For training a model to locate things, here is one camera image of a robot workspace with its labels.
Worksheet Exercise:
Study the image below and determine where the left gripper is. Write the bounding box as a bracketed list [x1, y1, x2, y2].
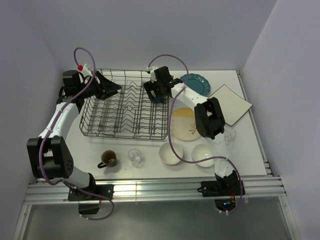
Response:
[77, 71, 121, 101]

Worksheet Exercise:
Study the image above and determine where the cream bowl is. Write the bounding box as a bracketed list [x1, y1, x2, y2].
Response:
[158, 142, 183, 166]

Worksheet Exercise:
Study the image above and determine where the brown mug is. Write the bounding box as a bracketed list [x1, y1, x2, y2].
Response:
[97, 150, 118, 169]

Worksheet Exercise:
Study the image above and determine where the clear drinking glass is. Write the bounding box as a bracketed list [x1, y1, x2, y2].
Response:
[128, 148, 144, 168]

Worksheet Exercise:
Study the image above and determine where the clear glass mug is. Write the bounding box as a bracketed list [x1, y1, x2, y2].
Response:
[224, 124, 237, 148]

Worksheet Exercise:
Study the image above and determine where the dark blue mug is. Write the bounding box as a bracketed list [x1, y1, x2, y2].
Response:
[151, 96, 167, 104]

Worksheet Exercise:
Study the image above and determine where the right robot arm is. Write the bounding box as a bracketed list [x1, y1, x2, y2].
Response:
[143, 66, 245, 196]

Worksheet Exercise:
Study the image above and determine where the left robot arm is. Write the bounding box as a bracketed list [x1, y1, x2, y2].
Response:
[26, 70, 122, 201]

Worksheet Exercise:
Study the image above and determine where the teal scalloped plate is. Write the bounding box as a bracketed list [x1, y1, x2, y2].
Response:
[186, 73, 211, 97]

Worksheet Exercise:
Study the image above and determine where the cream yellow plate leaf motif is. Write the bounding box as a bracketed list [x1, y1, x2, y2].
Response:
[170, 107, 201, 142]

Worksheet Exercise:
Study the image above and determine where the white square plate black rim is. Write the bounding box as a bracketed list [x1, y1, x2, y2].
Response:
[209, 84, 253, 126]

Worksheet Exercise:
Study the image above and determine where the white bowl right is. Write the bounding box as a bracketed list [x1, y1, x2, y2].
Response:
[191, 144, 215, 168]

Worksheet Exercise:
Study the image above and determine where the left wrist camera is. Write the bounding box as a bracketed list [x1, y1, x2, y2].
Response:
[77, 62, 95, 77]

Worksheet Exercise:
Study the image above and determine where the grey wire dish rack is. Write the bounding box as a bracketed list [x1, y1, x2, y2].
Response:
[79, 68, 170, 141]

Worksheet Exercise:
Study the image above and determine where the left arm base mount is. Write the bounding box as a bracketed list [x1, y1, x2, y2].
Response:
[67, 184, 115, 216]

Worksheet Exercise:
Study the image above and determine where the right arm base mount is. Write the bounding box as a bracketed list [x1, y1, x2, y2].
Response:
[197, 180, 246, 212]

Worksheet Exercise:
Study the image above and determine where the aluminium rail frame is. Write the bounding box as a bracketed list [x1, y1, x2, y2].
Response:
[13, 71, 302, 240]

